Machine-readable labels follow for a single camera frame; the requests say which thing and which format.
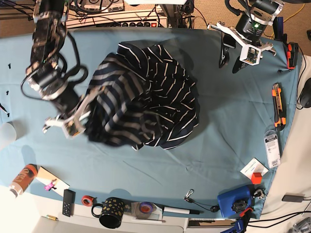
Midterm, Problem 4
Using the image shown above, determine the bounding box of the white paper card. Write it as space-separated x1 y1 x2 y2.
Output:
240 158 268 179

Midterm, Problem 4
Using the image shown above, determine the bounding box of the red tape roll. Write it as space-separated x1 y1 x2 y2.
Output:
81 195 94 207

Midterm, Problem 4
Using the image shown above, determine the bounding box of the black power adapter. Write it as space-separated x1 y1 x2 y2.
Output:
282 193 305 203

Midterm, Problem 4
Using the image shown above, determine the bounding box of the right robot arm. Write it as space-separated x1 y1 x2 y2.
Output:
23 0 104 138

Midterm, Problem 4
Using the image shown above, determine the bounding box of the orange brown bottle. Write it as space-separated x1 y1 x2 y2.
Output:
9 164 38 198

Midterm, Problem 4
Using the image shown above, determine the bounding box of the navy white striped t-shirt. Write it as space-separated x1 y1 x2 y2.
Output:
85 42 199 150

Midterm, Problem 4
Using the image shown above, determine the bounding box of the white black marker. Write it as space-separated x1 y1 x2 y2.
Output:
163 206 202 215

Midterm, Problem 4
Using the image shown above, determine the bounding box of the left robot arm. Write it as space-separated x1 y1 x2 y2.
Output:
207 0 284 74

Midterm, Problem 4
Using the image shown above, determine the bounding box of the black power strip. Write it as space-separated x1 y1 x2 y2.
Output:
104 21 164 28

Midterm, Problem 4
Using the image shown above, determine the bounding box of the orange black utility knife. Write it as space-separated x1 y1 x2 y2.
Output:
272 83 286 132

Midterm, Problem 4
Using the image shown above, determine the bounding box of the orange black clamp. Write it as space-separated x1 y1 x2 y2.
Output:
286 42 299 70

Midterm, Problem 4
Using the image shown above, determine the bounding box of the blue black bar clamp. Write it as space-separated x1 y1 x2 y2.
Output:
222 207 253 233

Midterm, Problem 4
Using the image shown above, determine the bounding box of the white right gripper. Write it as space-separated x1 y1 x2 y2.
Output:
42 86 105 139

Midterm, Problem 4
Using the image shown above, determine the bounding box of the black computer mouse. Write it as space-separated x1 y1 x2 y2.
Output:
299 78 311 108

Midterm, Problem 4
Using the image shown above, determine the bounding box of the black remote control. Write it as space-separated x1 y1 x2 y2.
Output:
62 189 75 217

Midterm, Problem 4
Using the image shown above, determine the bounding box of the clear plastic bit case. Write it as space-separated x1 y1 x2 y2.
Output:
264 130 281 168

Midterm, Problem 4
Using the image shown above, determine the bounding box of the black mug yellow pattern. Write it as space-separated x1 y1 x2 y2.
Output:
91 197 125 229

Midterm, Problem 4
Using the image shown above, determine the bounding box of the small orange cube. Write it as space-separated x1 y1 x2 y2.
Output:
251 172 262 184

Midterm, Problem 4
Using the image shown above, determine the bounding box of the purple tape roll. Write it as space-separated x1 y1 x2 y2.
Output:
139 201 153 214

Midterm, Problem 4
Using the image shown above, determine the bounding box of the black knob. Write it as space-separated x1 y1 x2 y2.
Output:
231 200 247 213

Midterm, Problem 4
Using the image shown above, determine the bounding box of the blue plastic box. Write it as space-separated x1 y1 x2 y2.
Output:
217 186 252 218

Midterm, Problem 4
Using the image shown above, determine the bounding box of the carabiner with black lanyard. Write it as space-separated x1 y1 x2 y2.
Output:
184 189 220 213

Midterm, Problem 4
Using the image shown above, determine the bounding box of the translucent white cup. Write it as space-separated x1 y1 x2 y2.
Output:
0 122 17 150

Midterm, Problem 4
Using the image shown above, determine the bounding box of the teal table cloth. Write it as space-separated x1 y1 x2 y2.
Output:
0 28 300 209

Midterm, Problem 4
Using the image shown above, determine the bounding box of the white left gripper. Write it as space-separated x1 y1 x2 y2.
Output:
207 21 276 74

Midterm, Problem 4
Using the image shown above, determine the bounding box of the blue clamp handle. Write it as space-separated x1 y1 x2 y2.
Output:
273 17 287 42

